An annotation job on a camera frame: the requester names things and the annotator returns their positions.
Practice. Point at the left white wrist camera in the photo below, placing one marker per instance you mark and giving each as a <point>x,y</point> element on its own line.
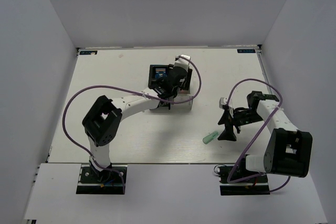
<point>182,61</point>

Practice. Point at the black slotted organizer box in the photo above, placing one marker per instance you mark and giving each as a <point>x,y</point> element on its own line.
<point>159,81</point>

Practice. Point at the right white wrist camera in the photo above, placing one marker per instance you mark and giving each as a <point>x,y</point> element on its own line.
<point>226,105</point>

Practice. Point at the right blue corner label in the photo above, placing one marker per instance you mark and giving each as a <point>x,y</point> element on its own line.
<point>246,51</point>

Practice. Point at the blue ink jar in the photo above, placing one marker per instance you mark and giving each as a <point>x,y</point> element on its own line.
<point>159,75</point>

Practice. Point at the white slotted organizer box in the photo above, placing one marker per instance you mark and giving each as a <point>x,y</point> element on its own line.
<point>183,106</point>

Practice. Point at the green correction tape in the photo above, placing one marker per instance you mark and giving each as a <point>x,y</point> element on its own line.
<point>211,136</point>

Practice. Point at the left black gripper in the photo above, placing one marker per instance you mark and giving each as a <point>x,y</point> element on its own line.
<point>186,84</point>

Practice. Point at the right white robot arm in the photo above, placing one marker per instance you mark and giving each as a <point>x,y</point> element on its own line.
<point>289,149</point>

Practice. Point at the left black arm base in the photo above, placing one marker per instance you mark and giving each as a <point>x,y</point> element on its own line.
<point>107,183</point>

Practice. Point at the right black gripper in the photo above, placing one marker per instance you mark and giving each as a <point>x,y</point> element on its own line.
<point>228,133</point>

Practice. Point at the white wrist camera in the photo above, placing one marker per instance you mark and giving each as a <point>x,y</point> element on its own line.
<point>226,105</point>
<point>182,61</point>

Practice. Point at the left blue corner label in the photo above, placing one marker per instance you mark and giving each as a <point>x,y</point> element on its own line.
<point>88,52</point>

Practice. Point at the blue corner label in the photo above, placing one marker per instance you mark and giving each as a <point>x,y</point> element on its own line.
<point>246,51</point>
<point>88,52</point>

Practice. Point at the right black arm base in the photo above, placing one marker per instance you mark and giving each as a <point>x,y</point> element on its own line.
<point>242,182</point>

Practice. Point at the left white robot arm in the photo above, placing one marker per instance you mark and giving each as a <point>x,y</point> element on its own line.
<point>104,117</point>

